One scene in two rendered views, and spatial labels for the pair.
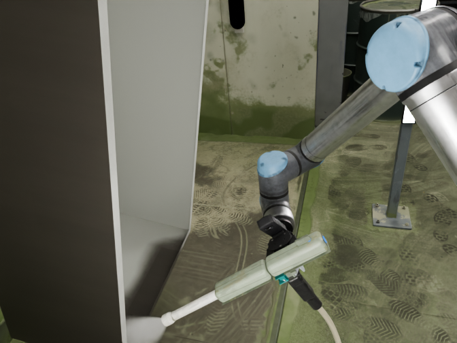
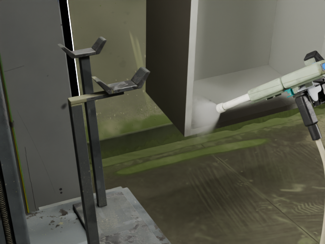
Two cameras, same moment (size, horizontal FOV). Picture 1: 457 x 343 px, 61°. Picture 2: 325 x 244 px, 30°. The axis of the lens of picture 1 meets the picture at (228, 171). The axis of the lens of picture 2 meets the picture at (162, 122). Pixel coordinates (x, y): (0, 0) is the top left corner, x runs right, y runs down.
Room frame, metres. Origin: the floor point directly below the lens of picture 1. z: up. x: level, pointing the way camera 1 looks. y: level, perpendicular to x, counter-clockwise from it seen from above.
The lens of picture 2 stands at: (-0.71, -1.16, 1.38)
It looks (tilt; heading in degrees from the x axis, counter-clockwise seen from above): 23 degrees down; 50
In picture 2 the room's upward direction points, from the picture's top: 4 degrees counter-clockwise
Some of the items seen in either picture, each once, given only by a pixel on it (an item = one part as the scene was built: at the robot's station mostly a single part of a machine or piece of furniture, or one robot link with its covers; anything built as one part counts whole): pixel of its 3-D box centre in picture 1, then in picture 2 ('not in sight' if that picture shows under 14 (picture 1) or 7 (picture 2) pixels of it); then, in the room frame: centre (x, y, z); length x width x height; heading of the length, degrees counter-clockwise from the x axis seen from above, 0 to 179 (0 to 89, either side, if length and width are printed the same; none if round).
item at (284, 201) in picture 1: (275, 205); not in sight; (0.99, -0.14, 0.71); 0.12 x 0.09 x 0.10; 179
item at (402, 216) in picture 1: (390, 216); not in sight; (1.70, -0.90, 0.01); 0.20 x 0.20 x 0.01; 71
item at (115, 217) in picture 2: not in sight; (97, 154); (-0.22, -0.40, 0.95); 0.26 x 0.15 x 0.32; 71
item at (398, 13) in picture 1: (391, 60); not in sight; (3.14, -1.44, 0.44); 0.59 x 0.58 x 0.89; 176
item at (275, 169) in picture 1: (275, 173); not in sight; (1.00, -0.14, 0.82); 0.12 x 0.09 x 0.12; 124
